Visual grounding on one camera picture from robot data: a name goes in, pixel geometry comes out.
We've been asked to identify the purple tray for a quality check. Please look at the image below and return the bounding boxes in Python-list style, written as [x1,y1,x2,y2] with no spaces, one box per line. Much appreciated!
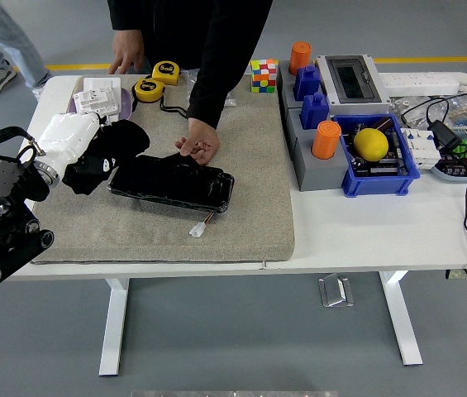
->
[67,87,134,123]

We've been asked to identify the person's torso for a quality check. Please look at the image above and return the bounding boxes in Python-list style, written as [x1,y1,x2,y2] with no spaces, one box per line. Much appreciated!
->
[107,0,274,71]

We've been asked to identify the flat white switch plate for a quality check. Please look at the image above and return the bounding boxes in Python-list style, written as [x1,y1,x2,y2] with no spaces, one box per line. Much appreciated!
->
[82,76,122,94]

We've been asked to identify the clear plastic bag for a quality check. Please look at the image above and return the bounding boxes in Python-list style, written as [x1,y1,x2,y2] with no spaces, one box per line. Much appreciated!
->
[181,68,238,108]

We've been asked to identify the black glossy panel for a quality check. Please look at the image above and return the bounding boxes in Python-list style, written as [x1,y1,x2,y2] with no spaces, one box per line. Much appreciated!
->
[107,152,236,215]

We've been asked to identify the white table leg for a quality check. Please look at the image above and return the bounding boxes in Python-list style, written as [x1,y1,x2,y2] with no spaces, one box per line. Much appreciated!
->
[98,277,130,377]
[379,270,424,367]

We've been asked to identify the clear bag of small parts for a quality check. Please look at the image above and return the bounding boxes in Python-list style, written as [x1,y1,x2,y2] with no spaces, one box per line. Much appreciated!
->
[389,94,467,137]

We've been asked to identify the person's right hand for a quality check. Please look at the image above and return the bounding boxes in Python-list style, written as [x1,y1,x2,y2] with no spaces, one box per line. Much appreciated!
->
[107,28,146,76]

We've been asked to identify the person's left hand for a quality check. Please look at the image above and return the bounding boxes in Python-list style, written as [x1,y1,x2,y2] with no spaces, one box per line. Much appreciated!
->
[174,117,221,166]

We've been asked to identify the silver floor box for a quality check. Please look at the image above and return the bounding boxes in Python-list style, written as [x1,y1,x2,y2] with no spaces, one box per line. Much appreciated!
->
[317,272,355,309]

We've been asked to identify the white power strip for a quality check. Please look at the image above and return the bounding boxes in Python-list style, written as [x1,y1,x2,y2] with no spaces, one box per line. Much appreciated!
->
[377,72,461,96]

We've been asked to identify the brown cylinder capacitor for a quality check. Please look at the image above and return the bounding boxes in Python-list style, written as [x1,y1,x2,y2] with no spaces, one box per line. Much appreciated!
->
[371,115,395,133]

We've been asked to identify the orange cylinder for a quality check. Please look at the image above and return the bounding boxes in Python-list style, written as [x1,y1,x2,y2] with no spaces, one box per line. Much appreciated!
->
[288,41,313,77]
[311,120,342,160]

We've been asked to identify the white circuit breaker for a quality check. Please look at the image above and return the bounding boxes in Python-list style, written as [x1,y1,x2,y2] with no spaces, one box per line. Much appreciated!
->
[400,127,442,170]

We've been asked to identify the black power adapter with cable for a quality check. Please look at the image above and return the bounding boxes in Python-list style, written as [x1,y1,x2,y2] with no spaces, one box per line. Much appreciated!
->
[400,93,467,282]

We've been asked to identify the blue plastic bin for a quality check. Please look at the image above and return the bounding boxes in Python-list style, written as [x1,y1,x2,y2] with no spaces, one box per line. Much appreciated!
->
[331,113,422,197]

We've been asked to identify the blue block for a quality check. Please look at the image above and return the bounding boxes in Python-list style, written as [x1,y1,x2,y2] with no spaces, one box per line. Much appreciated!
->
[301,92,331,131]
[293,65,322,103]

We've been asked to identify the grey base block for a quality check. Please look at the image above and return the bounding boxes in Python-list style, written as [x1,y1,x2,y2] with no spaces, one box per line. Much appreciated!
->
[276,60,325,121]
[285,108,352,193]

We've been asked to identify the grey electrical enclosure box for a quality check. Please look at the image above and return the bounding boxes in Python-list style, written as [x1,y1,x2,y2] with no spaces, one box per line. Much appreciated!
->
[314,53,392,117]

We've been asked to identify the white connector with orange wires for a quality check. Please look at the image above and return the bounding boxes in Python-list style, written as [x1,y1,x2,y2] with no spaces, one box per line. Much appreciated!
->
[188,209,217,238]

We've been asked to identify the yellow lemon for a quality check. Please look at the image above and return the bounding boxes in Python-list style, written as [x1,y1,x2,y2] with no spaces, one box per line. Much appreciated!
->
[352,127,390,162]

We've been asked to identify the light blue dish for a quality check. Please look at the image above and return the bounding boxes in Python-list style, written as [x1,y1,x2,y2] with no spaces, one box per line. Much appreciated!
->
[430,132,467,184]

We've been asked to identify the yellow tape measure with strap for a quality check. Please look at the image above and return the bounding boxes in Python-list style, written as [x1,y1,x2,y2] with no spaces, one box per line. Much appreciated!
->
[131,78,191,121]

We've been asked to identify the colourful puzzle cube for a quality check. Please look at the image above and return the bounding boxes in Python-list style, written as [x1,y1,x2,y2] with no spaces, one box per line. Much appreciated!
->
[250,58,279,94]

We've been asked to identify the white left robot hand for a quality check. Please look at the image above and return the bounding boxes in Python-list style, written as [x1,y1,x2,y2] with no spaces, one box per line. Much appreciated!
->
[36,112,118,173]

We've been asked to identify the person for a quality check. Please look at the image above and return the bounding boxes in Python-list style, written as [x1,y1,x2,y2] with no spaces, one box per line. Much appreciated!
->
[0,0,52,101]

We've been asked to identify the black electronic parts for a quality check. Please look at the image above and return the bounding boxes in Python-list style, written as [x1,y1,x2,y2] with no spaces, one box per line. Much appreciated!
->
[348,122,410,177]

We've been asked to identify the white socket module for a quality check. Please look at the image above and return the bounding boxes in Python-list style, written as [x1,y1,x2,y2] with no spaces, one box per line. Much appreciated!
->
[72,88,122,116]

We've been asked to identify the black terminal block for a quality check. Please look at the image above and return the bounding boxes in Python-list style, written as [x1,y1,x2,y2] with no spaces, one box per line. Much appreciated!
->
[439,152,467,177]

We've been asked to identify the grey-brown mat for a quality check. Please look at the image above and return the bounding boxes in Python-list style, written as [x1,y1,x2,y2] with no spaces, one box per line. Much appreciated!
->
[30,74,297,265]

